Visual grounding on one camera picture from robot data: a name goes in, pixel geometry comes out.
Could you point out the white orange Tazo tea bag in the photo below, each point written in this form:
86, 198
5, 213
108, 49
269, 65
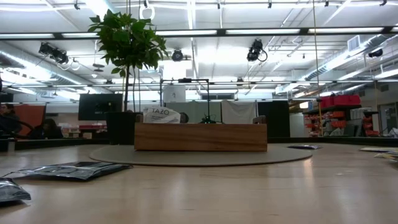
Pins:
161, 116

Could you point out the dark blue tea bag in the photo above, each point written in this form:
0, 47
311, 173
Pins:
77, 170
12, 191
304, 147

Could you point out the wooden compartment tea box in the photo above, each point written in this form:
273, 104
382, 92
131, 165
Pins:
199, 137

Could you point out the plain yellow tea bag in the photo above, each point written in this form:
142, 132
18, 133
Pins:
379, 149

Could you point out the green yellow tea bag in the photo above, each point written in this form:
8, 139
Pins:
388, 157

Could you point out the grey partition panel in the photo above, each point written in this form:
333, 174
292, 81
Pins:
199, 107

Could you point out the small black background robot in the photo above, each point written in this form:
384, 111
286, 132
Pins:
208, 119

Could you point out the person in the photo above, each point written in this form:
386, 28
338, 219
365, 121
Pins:
7, 121
48, 129
184, 118

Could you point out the white hanging cloth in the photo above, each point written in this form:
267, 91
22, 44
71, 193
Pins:
237, 112

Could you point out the round grey table mat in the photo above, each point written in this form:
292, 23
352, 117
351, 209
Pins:
199, 158

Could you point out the black partition panel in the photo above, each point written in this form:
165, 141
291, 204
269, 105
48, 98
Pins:
273, 118

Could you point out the green plant in black pot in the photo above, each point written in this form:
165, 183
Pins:
130, 43

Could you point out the cluttered background table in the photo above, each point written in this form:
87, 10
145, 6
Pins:
93, 127

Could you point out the shelf with red bins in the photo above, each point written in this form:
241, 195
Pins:
339, 100

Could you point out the black ceiling spotlights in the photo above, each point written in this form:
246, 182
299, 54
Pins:
53, 53

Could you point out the orange partition panel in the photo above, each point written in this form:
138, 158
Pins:
31, 113

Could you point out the black overhead beam with lights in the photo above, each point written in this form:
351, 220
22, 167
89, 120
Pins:
390, 29

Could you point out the black metal stand frame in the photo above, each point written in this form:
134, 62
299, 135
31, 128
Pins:
185, 80

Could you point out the black ceiling camera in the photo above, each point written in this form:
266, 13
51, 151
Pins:
255, 49

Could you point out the black wall monitor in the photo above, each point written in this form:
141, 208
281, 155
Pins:
93, 107

